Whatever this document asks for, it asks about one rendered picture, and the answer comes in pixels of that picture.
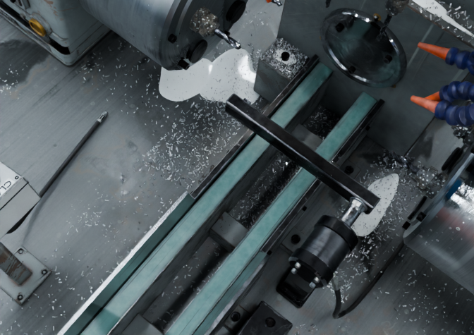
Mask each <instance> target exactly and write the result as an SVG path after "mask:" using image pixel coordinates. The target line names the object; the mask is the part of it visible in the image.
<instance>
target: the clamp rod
mask: <svg viewBox="0 0 474 335"><path fill-rule="evenodd" d="M358 202H359V201H356V203H355V204H351V203H350V204H349V205H348V206H347V208H346V209H345V210H344V212H343V213H342V214H341V216H340V217H339V219H340V220H342V221H344V222H345V223H347V224H348V225H349V226H350V227H351V226H352V225H353V223H354V222H355V221H356V219H357V218H358V217H359V215H360V214H361V212H362V211H361V209H362V208H363V207H364V206H362V207H361V208H358V206H357V204H358ZM362 205H363V204H362Z"/></svg>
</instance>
